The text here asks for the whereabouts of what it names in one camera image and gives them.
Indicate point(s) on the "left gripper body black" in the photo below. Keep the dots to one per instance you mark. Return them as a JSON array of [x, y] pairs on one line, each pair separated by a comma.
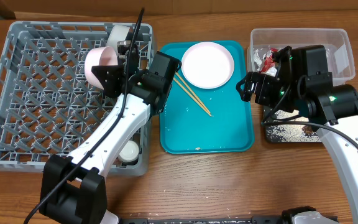
[[119, 79]]

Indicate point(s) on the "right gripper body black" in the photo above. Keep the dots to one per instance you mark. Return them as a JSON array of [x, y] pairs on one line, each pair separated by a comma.
[[260, 90]]

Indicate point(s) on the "pink bowl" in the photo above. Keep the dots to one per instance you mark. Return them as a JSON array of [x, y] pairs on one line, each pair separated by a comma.
[[98, 56]]

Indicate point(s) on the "red snack wrapper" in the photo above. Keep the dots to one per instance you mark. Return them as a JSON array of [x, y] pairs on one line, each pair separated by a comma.
[[268, 65]]

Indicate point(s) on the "rice and food leftovers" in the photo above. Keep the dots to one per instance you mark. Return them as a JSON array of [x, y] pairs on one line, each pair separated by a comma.
[[291, 132]]

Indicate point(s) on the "large pink plate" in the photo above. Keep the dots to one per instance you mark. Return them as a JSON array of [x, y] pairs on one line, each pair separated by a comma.
[[207, 65]]

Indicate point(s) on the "grey bowl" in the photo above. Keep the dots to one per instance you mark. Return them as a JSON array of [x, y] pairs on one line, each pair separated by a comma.
[[118, 33]]

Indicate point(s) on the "wooden chopstick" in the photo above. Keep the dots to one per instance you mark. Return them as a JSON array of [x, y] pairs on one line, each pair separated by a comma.
[[181, 80], [192, 96]]

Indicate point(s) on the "white cup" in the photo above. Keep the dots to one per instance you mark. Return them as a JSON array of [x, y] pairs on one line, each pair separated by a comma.
[[130, 152]]

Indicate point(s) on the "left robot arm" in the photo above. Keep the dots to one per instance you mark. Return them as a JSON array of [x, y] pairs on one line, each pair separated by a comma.
[[74, 187]]

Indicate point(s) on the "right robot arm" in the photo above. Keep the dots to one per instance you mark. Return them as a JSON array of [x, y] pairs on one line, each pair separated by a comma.
[[332, 112]]

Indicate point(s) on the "black waste tray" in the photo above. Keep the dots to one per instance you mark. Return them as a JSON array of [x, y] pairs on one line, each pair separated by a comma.
[[287, 133]]

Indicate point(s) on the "grey plastic dishwasher rack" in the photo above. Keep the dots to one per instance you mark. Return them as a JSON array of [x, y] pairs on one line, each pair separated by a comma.
[[46, 104]]

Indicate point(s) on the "teal plastic tray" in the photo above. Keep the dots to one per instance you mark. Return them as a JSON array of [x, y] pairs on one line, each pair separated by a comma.
[[185, 128]]

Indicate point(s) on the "clear plastic bin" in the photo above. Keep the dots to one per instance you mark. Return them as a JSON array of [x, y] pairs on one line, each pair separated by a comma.
[[336, 42]]

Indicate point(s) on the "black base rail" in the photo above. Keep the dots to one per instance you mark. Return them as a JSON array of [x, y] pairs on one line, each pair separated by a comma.
[[252, 220]]

